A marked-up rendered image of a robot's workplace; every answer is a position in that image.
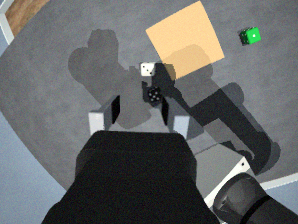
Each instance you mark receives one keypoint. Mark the black die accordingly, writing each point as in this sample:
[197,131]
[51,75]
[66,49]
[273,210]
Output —
[154,94]

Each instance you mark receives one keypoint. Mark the green die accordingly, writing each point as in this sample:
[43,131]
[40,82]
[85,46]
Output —
[251,35]

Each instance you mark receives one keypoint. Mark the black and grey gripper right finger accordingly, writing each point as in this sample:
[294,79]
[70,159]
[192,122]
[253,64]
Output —
[176,121]

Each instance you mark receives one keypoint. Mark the peach flat square mat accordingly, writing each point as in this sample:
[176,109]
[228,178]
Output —
[185,41]

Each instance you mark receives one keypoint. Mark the white die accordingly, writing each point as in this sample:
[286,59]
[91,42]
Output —
[148,68]

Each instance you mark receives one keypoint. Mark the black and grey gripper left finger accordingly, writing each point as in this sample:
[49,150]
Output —
[105,116]

